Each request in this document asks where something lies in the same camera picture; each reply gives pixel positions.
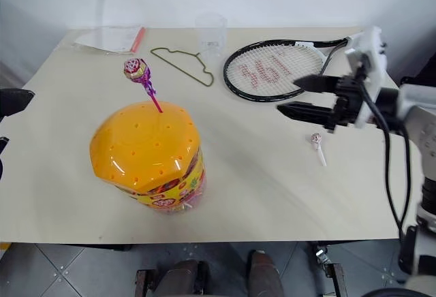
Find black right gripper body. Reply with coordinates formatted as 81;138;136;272
322;74;368;131

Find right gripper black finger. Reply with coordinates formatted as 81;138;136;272
292;74;339;93
276;101;334;126

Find orange perforated jar lid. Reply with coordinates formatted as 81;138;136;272
89;100;200;193

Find clear lollipop jar, colourful label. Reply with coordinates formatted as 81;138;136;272
114;145;208;217

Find small lollipop, white stick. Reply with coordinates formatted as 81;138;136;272
309;132;328;168

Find black and white tennis racket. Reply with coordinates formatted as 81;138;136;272
223;35;360;103

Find black object behind table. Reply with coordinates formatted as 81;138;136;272
399;59;436;89

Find olive green clothes hanger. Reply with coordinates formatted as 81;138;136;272
150;47;215;88

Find clear document bag, red edge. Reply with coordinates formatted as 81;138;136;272
71;23;148;55

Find clear plastic measuring cup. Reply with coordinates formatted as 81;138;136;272
194;12;229;53

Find purple wrapped lollipop, pink stick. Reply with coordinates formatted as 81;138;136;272
123;57;164;114

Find dark brown rounded shape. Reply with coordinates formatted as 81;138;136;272
246;249;285;297
158;258;202;297

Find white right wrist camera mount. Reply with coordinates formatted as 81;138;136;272
343;26;390;128

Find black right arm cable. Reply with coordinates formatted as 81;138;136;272
356;67;415;243

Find metal table caster frame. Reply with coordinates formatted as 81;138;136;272
135;268;158;297
313;245;349;297

